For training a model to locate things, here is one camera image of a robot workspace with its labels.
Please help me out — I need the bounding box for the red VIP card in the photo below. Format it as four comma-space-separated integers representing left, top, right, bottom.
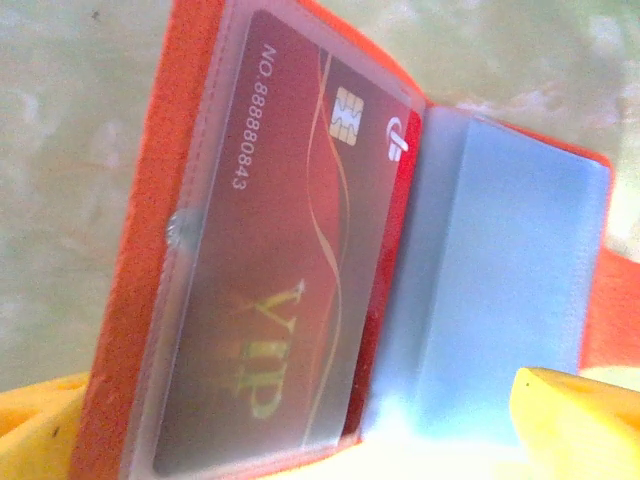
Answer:
151, 8, 427, 477

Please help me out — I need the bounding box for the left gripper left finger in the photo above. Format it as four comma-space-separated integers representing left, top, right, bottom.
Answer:
0, 371, 102, 480

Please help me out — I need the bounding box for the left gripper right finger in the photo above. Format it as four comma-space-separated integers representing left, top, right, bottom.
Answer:
508, 366, 640, 480

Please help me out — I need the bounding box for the orange card holder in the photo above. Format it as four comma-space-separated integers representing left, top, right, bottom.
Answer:
68, 0, 640, 480

